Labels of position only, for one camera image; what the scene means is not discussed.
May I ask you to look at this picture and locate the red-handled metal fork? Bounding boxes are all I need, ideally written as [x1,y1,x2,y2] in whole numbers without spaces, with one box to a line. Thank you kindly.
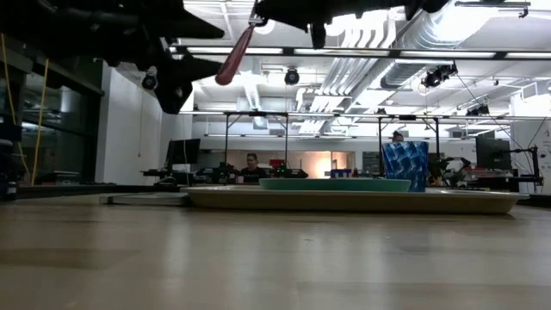
[214,11,264,87]

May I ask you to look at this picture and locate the grey ceiling duct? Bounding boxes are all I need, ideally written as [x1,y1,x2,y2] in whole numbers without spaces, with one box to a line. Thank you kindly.
[381,62,426,90]

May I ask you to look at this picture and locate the black computer monitor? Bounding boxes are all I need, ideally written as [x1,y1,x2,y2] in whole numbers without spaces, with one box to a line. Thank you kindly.
[475,136,512,171]
[165,138,201,169]

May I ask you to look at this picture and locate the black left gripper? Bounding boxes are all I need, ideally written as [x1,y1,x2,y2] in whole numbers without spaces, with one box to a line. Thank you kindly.
[63,0,226,115]

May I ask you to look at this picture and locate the seated person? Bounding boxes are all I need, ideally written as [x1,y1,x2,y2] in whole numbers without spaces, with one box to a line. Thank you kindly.
[238,152,269,184]

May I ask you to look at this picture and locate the beige plastic tray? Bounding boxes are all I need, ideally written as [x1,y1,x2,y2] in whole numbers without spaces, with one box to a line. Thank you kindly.
[180,184,529,215]

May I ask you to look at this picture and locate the white ring ceiling lamp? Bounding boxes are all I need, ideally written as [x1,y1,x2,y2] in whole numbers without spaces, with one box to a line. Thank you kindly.
[253,19,277,36]

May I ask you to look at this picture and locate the black background rig frame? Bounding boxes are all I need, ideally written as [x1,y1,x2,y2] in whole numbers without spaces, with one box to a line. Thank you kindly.
[376,114,441,184]
[222,110,290,178]

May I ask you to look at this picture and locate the blue translucent plastic cup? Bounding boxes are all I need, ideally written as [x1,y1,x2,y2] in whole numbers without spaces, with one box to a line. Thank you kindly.
[381,140,430,193]

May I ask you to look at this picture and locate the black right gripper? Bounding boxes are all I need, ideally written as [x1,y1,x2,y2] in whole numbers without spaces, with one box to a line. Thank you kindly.
[254,0,415,50]

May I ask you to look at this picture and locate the dark grey box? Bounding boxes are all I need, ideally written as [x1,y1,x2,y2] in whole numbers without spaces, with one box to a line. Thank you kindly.
[36,170,81,185]

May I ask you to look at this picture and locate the teal round plate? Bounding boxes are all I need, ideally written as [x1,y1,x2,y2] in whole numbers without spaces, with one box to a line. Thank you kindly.
[258,177,412,193]

